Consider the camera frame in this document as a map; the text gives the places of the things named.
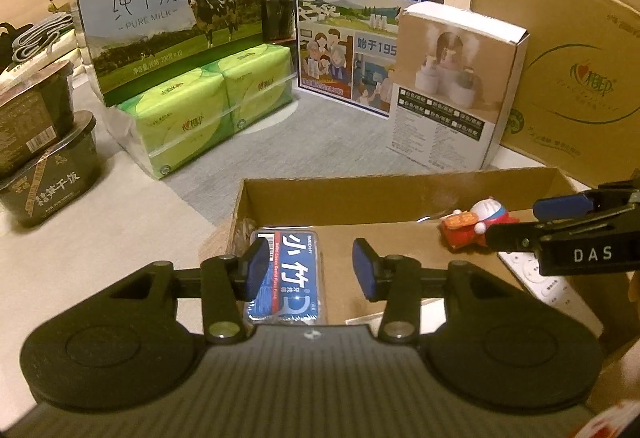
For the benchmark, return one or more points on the green tissue multipack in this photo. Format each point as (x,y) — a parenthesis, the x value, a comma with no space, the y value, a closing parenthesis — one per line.
(200,117)

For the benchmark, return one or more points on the shallow cardboard box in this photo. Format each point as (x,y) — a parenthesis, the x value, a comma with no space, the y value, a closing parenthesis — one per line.
(375,198)

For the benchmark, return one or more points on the black instant food bowl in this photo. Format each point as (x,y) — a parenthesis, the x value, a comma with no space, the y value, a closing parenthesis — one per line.
(50,188)
(30,117)

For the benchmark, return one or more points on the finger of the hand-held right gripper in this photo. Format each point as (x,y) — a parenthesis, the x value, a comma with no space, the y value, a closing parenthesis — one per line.
(560,206)
(515,236)

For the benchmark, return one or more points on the white remote control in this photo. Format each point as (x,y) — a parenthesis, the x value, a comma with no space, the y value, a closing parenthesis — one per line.
(555,298)

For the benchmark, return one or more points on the large brown cardboard box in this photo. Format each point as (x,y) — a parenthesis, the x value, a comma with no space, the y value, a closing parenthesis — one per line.
(575,17)

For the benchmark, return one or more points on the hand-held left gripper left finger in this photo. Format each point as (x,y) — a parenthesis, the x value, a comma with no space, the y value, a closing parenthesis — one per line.
(257,268)

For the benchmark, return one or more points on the cow print milk carton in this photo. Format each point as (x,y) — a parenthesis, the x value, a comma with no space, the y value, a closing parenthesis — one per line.
(150,17)

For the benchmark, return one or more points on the white humidifier box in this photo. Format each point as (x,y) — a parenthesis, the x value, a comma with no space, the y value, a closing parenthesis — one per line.
(450,117)

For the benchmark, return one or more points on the black bag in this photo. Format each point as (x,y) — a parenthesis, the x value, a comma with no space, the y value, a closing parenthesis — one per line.
(7,42)

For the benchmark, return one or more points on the red cat figurine toy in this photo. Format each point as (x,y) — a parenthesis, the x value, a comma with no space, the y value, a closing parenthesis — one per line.
(487,213)

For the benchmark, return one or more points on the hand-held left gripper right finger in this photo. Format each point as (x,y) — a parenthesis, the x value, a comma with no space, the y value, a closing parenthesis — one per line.
(365,268)

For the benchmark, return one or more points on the clear floss pick box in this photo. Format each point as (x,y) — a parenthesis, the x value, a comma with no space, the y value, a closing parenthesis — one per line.
(295,278)

